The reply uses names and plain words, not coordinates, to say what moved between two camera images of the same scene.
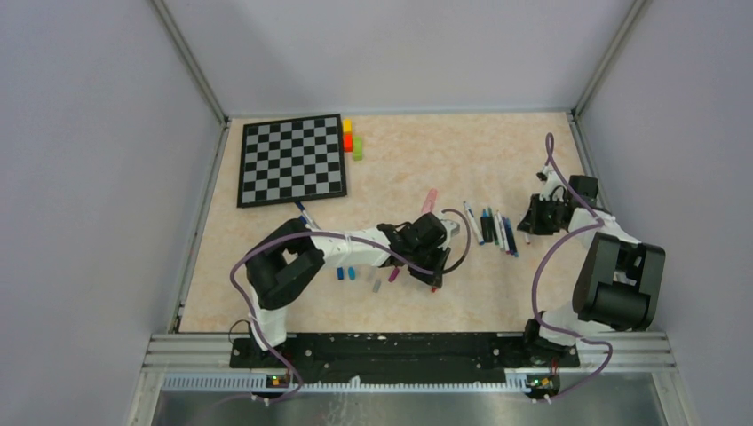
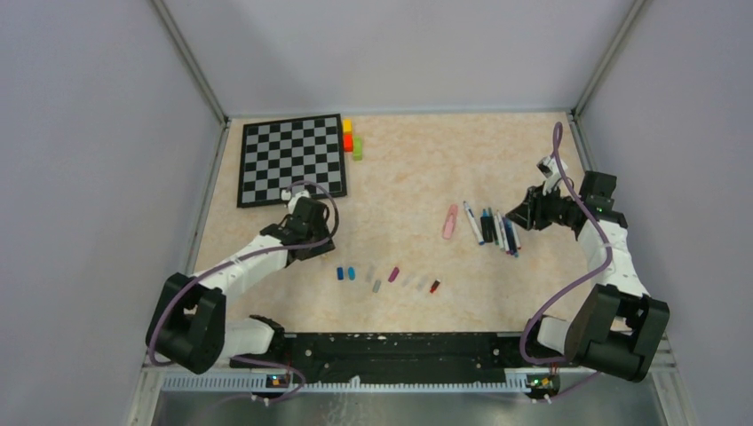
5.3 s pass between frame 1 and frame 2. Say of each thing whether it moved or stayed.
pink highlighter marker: moved
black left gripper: moved
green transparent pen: stayed
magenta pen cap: stayed
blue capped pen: stayed
